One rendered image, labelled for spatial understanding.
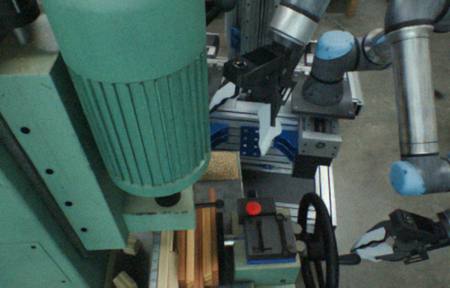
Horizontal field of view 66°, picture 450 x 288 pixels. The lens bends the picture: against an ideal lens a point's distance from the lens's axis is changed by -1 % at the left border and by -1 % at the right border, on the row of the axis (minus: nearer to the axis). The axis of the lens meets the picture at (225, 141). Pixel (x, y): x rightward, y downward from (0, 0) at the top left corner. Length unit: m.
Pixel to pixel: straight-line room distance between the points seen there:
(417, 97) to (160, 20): 0.60
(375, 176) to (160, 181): 1.84
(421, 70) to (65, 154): 0.69
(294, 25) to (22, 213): 0.51
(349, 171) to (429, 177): 1.41
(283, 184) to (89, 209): 1.30
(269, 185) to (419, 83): 1.11
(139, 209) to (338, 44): 0.81
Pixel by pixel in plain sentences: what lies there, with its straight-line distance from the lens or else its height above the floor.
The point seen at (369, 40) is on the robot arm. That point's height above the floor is 1.06.
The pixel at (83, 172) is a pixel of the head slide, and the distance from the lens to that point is 0.55.
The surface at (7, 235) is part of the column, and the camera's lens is 0.66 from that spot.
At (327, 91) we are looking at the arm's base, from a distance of 1.28.
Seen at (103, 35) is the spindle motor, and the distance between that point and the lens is 0.37.
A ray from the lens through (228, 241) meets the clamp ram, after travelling 0.77.
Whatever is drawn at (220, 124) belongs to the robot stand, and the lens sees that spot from 1.38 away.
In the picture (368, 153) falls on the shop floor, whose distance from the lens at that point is 2.36.
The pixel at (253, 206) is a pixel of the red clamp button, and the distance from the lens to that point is 0.74.
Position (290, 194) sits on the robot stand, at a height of 0.21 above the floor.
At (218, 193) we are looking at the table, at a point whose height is 0.90.
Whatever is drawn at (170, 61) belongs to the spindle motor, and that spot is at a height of 1.43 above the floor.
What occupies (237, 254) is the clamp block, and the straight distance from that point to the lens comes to 0.76.
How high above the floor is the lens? 1.65
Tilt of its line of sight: 47 degrees down
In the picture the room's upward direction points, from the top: straight up
